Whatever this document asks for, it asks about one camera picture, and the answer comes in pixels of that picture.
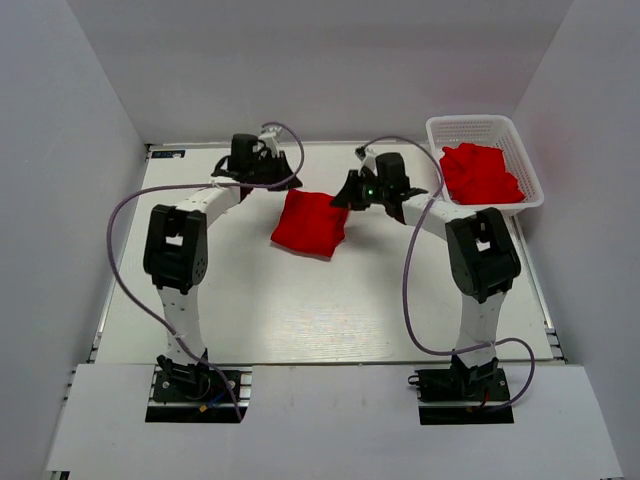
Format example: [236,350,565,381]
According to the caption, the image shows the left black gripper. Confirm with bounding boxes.
[249,151,303,192]

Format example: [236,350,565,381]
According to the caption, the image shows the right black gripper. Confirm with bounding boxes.
[330,170,389,211]

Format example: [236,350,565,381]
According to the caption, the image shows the red t shirt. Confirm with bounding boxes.
[271,189,349,259]

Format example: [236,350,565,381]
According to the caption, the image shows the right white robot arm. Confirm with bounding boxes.
[331,147,521,402]

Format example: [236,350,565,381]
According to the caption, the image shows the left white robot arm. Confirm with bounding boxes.
[143,123,302,399]

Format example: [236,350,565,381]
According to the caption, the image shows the red shirts in basket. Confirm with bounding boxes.
[440,143,525,205]

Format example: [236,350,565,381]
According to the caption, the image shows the white plastic basket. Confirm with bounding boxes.
[425,114,544,216]

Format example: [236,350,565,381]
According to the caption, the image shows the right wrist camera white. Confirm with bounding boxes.
[354,146,377,176]

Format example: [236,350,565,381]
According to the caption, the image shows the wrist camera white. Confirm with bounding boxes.
[257,125,282,158]
[354,146,377,176]

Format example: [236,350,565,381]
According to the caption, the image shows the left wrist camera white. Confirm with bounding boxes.
[257,125,282,158]

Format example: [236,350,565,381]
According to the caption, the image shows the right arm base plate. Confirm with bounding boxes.
[407,368,514,426]

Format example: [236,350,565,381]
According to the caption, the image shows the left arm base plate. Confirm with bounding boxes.
[145,366,241,424]

